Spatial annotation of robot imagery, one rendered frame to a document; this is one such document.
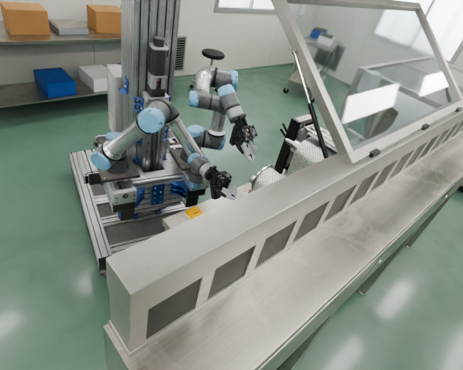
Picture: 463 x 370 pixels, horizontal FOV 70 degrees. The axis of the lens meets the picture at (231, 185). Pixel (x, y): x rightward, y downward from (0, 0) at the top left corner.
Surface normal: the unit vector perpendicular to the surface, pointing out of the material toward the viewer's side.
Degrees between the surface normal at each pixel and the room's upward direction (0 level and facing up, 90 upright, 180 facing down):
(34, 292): 0
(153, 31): 90
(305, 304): 0
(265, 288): 0
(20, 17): 90
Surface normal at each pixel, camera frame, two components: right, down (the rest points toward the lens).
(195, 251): 0.20, -0.77
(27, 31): 0.61, 0.58
